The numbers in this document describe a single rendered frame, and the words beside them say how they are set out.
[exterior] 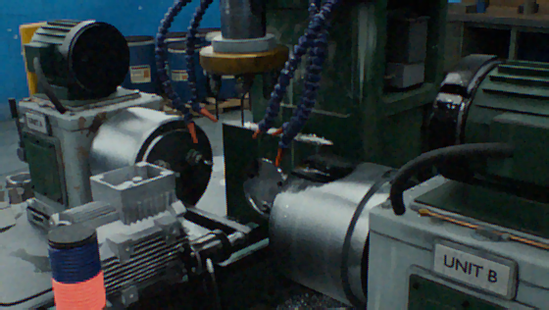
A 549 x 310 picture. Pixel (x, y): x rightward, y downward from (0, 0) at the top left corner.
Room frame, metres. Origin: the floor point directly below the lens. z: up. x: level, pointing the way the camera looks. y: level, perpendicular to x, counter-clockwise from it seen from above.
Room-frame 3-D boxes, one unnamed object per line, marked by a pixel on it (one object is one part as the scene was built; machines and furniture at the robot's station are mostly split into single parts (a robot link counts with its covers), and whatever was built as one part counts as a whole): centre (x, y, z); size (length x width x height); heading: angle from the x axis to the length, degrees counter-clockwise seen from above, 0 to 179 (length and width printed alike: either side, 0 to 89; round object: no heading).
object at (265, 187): (1.34, -0.09, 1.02); 0.15 x 0.02 x 0.15; 41
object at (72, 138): (1.73, 0.37, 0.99); 0.35 x 0.31 x 0.37; 41
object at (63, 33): (1.74, 0.43, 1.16); 0.33 x 0.26 x 0.42; 41
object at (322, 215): (1.03, -0.24, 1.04); 0.41 x 0.25 x 0.25; 41
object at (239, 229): (1.19, 0.04, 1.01); 0.26 x 0.04 x 0.03; 41
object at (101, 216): (1.09, 0.20, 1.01); 0.20 x 0.19 x 0.19; 132
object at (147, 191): (1.11, 0.17, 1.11); 0.12 x 0.11 x 0.07; 132
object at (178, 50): (6.44, 0.37, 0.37); 1.20 x 0.80 x 0.74; 116
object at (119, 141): (1.55, 0.21, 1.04); 0.37 x 0.25 x 0.25; 41
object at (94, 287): (0.70, 0.19, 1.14); 0.06 x 0.06 x 0.04
